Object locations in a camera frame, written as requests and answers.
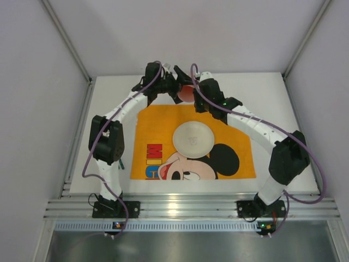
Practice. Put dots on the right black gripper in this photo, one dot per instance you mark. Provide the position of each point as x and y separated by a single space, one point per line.
199 101

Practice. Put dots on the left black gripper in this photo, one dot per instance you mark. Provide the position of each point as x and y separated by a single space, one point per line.
172 87

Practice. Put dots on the pink plastic cup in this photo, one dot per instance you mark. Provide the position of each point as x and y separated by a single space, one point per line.
185 93

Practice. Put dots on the cream white plate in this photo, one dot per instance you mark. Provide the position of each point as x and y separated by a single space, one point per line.
193 139

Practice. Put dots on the orange Mickey Mouse placemat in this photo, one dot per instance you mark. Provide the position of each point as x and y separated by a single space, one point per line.
155 157

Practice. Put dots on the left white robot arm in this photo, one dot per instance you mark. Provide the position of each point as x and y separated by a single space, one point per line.
106 140

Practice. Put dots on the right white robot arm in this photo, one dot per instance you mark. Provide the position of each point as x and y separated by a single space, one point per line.
288 156

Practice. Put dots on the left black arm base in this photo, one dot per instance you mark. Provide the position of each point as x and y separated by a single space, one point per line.
103 208

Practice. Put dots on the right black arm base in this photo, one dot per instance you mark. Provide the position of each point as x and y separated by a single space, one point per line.
256 208

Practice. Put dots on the spoon with green handle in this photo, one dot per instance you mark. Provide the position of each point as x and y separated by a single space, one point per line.
121 165

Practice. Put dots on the right aluminium corner post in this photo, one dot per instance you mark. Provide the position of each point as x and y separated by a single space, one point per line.
311 29

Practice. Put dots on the aluminium corner post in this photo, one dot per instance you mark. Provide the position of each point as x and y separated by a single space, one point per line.
311 29
66 39

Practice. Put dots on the left aluminium corner post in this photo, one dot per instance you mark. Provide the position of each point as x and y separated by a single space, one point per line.
66 39

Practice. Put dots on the aluminium mounting rail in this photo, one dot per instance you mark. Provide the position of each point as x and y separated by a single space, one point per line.
183 206

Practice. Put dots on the perforated metal cable tray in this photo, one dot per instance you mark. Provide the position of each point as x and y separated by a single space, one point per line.
165 226

